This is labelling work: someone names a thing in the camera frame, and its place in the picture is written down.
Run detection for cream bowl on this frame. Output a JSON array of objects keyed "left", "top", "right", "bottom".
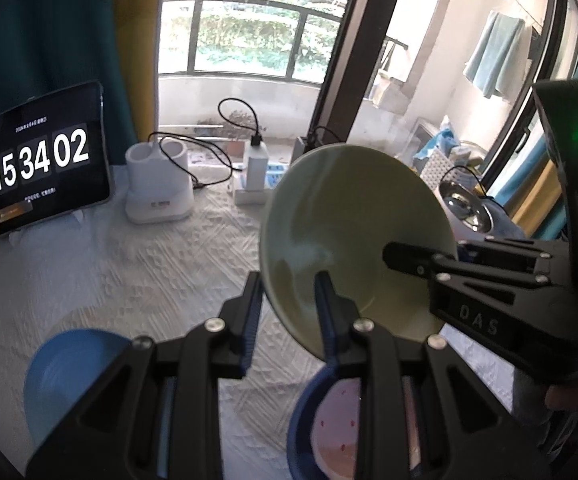
[{"left": 259, "top": 144, "right": 457, "bottom": 359}]

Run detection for dark blue bowl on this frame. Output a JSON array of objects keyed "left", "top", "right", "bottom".
[{"left": 286, "top": 367, "right": 336, "bottom": 480}]

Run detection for white phone charger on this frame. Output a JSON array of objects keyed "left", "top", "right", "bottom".
[{"left": 245, "top": 133, "right": 268, "bottom": 192}]

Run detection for black power adapter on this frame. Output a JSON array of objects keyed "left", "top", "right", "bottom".
[{"left": 289, "top": 136, "right": 314, "bottom": 165}]

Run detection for yellow curtain left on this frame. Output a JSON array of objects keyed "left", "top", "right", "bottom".
[{"left": 112, "top": 0, "right": 160, "bottom": 142}]

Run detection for yellow curtain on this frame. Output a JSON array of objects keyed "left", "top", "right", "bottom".
[
  {"left": 510, "top": 162, "right": 561, "bottom": 237},
  {"left": 112, "top": 0, "right": 160, "bottom": 142}
]

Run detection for white lamp base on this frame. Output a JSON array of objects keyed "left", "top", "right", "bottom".
[{"left": 126, "top": 134, "right": 193, "bottom": 224}]

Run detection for tablet showing clock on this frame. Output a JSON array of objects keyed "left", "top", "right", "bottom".
[{"left": 0, "top": 81, "right": 112, "bottom": 237}]

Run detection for hanging teal towel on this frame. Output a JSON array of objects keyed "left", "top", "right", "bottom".
[{"left": 462, "top": 10, "right": 528, "bottom": 101}]

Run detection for pink and blue stacked bowls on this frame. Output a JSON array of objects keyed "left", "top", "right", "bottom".
[{"left": 436, "top": 181, "right": 494, "bottom": 238}]

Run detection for teal curtain left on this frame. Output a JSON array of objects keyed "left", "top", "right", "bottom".
[{"left": 0, "top": 0, "right": 137, "bottom": 165}]

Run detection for person's hand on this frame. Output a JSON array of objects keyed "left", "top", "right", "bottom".
[{"left": 545, "top": 385, "right": 578, "bottom": 411}]

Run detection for light blue plate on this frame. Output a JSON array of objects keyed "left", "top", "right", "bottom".
[{"left": 24, "top": 328, "right": 130, "bottom": 446}]

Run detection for pink speckled bowl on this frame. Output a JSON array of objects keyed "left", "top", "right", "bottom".
[{"left": 311, "top": 377, "right": 421, "bottom": 479}]

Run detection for yellow curtain right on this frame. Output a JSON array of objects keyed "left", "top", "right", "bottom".
[{"left": 510, "top": 162, "right": 561, "bottom": 237}]

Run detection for white power strip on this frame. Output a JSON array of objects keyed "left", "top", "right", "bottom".
[{"left": 230, "top": 159, "right": 290, "bottom": 206}]

